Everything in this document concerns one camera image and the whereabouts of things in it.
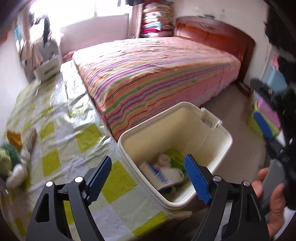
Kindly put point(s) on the green storage box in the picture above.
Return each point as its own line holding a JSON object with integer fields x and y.
{"x": 260, "y": 124}

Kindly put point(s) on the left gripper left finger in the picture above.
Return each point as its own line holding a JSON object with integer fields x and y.
{"x": 49, "y": 221}

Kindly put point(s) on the white storage basket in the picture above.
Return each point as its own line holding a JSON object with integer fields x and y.
{"x": 48, "y": 69}

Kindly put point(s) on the black hanging garment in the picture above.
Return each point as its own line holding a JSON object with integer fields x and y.
{"x": 46, "y": 31}

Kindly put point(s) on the green tissue pack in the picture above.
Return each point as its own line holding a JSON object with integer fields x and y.
{"x": 176, "y": 160}

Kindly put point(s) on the green plush toy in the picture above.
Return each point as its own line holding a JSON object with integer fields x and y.
{"x": 13, "y": 167}

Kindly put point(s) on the orange snack wrapper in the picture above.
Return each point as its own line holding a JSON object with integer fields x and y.
{"x": 14, "y": 139}

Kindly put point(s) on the white blue tissue pack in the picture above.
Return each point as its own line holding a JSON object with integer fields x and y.
{"x": 161, "y": 177}

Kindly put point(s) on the person right hand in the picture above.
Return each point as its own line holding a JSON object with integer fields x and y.
{"x": 277, "y": 203}

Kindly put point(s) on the blue storage box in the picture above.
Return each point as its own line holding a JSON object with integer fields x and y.
{"x": 274, "y": 79}

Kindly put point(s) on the yellow checkered floor mat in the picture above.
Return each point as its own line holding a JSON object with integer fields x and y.
{"x": 71, "y": 139}

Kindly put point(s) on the white trash bin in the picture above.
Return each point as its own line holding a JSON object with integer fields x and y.
{"x": 178, "y": 131}

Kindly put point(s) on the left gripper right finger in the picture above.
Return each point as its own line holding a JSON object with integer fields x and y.
{"x": 233, "y": 211}

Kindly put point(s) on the striped bed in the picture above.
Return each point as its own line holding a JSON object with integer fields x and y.
{"x": 134, "y": 79}

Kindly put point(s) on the pink storage basket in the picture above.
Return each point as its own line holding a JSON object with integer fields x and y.
{"x": 268, "y": 112}

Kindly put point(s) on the stack of folded quilts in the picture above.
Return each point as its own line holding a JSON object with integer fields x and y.
{"x": 157, "y": 20}

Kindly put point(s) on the wooden headboard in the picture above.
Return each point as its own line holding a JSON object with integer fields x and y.
{"x": 218, "y": 35}

